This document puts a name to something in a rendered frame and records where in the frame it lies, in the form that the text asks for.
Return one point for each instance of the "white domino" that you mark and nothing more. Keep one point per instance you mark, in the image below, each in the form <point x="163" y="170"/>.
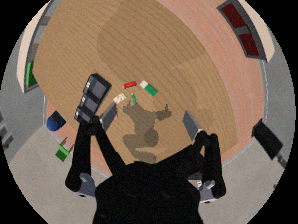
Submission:
<point x="119" y="98"/>

